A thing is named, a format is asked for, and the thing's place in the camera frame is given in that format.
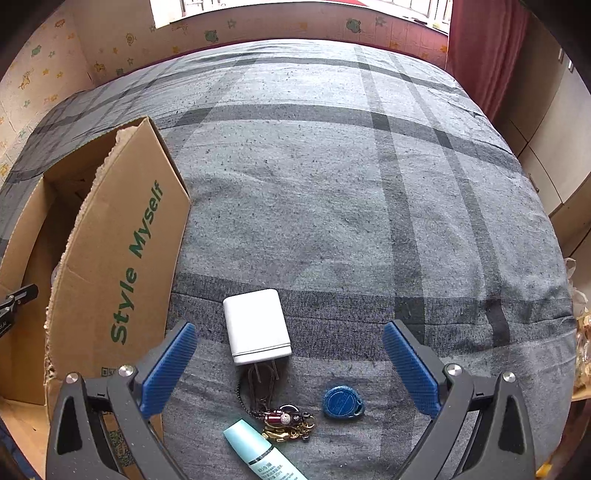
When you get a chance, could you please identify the blue round key fob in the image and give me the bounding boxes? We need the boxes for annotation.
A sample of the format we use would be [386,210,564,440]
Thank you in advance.
[322,385,365,420]

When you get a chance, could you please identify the large white power adapter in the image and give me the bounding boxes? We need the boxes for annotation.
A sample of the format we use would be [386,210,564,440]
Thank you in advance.
[222,289,291,366]

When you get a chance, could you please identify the cardboard box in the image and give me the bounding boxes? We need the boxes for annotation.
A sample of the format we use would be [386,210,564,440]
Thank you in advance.
[1,117,190,479]

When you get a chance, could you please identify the mint green cream tube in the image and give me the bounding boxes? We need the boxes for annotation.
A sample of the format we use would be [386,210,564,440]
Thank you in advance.
[223,420,307,480]

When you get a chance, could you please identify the plastic bags on shelf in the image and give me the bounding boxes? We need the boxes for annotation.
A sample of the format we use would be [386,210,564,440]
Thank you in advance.
[564,257,590,401]

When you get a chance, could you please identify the grey plaid bed sheet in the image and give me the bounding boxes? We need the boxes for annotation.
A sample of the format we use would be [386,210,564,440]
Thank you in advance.
[1,40,575,479]

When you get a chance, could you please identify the white wardrobe cabinet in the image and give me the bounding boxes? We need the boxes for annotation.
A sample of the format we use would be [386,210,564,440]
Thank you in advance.
[495,16,590,257]

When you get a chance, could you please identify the red curtain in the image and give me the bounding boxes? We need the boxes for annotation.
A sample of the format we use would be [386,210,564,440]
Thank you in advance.
[446,0,530,121]

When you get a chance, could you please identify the keychain with charms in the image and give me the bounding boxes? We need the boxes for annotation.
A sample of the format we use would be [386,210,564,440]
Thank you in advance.
[235,362,315,444]

